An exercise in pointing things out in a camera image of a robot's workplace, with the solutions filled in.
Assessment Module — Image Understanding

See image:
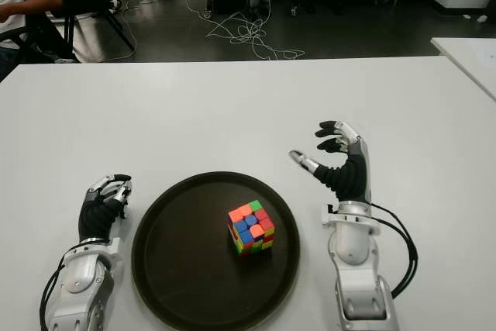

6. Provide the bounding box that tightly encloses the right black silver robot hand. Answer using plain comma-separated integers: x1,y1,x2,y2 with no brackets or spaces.
288,120,373,206

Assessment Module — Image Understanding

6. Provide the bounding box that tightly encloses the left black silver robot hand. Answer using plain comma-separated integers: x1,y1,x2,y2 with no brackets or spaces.
78,174,133,243

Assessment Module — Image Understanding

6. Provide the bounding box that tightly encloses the multicoloured Rubik's cube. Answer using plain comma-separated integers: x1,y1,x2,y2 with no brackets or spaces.
227,199,276,257

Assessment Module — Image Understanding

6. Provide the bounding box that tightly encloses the dark brown round plate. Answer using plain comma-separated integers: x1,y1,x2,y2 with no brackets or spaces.
130,171,301,331

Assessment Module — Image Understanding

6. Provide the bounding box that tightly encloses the white side table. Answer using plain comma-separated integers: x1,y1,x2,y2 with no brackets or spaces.
430,37,496,102

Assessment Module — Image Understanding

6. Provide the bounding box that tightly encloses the black office chair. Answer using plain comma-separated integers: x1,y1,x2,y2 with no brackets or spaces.
26,0,137,63

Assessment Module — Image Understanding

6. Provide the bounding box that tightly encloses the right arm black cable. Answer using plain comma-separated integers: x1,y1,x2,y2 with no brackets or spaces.
370,202,419,301

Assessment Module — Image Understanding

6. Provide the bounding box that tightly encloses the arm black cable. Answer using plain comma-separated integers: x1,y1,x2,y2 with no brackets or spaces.
38,243,82,331
370,202,419,301

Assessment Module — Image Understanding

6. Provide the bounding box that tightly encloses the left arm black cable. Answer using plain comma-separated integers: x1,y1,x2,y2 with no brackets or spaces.
38,243,82,331

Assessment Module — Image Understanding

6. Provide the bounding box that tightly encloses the tangled white floor cable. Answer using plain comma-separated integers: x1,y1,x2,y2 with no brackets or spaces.
186,0,307,61

